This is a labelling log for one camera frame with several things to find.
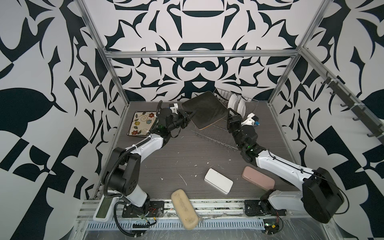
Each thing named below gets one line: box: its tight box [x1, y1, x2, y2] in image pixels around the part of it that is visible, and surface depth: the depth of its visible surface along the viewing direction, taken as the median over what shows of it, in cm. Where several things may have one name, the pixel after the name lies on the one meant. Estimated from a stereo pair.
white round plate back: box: [227, 93, 239, 112], surface depth 101 cm
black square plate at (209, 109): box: [181, 91, 229, 131], surface depth 83 cm
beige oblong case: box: [170, 188, 199, 230], surface depth 73 cm
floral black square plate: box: [127, 110, 158, 137], surface depth 107 cm
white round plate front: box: [237, 97, 246, 119], surface depth 101 cm
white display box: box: [93, 194, 120, 223], surface depth 71 cm
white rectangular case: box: [204, 168, 234, 195], surface depth 81 cm
